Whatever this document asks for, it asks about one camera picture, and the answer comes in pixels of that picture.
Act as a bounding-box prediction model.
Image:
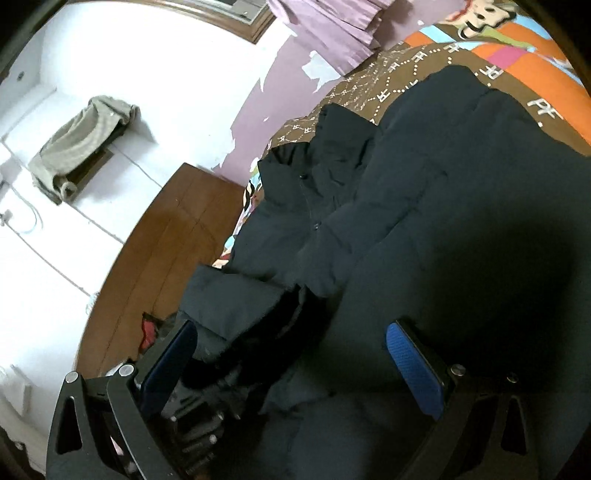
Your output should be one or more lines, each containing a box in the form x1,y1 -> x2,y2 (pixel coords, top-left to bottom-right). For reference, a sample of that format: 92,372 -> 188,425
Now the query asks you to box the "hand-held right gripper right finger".
387,318 -> 555,480

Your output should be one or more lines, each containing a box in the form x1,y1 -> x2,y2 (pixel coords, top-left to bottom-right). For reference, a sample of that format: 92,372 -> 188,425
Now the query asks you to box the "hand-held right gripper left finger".
46,319 -> 198,480

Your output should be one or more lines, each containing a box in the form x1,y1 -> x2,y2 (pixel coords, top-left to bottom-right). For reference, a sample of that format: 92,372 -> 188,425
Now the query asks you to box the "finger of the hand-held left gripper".
168,392 -> 232,476

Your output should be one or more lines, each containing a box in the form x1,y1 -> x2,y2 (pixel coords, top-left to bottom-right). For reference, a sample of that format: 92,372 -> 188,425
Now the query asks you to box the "dark navy padded jacket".
180,65 -> 591,480

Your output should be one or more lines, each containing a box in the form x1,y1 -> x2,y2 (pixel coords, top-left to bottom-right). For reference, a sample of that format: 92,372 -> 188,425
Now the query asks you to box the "red pillow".
140,314 -> 163,352

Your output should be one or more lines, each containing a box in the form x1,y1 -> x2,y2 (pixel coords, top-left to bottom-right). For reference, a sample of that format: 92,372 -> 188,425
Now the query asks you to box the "wooden headboard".
76,162 -> 247,374

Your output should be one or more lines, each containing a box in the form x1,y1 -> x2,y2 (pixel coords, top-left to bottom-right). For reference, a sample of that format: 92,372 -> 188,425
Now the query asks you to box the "grey cloth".
28,95 -> 140,201

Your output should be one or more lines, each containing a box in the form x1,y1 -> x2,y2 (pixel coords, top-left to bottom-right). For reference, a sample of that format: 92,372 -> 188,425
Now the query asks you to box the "printed cartoon blanket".
217,11 -> 591,271

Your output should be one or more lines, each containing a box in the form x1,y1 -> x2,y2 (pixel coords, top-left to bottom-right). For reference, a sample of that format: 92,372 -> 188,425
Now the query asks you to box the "purple curtain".
268,0 -> 398,75

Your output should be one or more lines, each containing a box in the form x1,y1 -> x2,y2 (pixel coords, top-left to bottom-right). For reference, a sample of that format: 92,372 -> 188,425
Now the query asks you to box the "dark wall shelf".
69,150 -> 114,185

